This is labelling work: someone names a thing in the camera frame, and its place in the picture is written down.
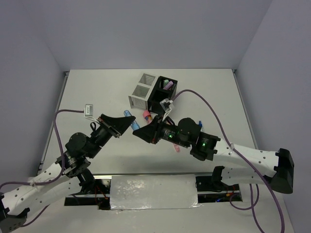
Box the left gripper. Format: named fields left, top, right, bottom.
left=87, top=114, right=137, bottom=158

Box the pink highlighter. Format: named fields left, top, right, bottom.
left=173, top=144, right=180, bottom=152

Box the pink-capped marker tube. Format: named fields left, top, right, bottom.
left=142, top=110, right=153, bottom=124

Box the silver foil sheet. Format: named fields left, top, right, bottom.
left=110, top=174, right=200, bottom=210

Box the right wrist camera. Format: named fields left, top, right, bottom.
left=160, top=99, right=174, bottom=121

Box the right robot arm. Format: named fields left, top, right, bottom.
left=133, top=116, right=294, bottom=194

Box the white slatted pen holder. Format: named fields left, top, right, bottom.
left=128, top=73, right=158, bottom=110

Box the blue highlighter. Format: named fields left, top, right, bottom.
left=123, top=110, right=140, bottom=131

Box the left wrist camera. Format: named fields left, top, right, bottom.
left=84, top=104, right=95, bottom=120

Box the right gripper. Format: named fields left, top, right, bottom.
left=133, top=112, right=190, bottom=147

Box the black slatted pen holder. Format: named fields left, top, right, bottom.
left=147, top=76, right=178, bottom=115

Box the purple highlighter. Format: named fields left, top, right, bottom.
left=163, top=81, right=173, bottom=90

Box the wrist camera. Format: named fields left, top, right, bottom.
left=84, top=104, right=95, bottom=120
left=160, top=99, right=174, bottom=121

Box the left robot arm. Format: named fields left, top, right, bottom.
left=0, top=114, right=136, bottom=233

